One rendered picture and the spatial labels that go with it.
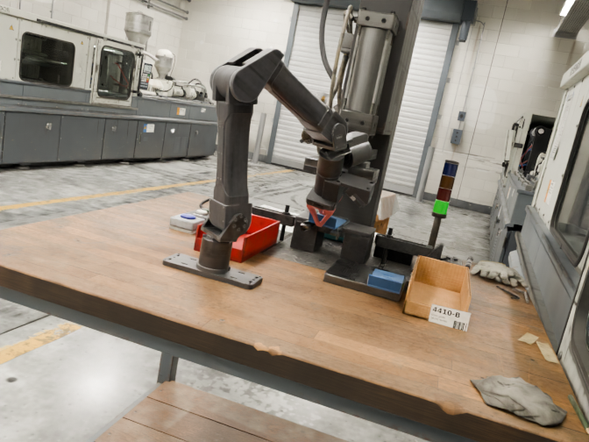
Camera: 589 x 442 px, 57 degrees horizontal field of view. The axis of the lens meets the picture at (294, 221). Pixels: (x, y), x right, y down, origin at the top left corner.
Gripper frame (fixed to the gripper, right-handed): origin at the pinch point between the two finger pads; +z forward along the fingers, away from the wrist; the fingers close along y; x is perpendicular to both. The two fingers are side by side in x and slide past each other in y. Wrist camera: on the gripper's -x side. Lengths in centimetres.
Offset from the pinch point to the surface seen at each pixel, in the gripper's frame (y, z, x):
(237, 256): -20.8, 0.0, 12.6
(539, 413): -47, -20, -47
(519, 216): 260, 164, -85
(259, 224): 1.7, 9.9, 17.0
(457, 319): -21.5, -5.5, -35.6
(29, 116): 287, 244, 419
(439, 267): 1.4, 3.8, -30.1
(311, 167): 10.3, -6.4, 7.3
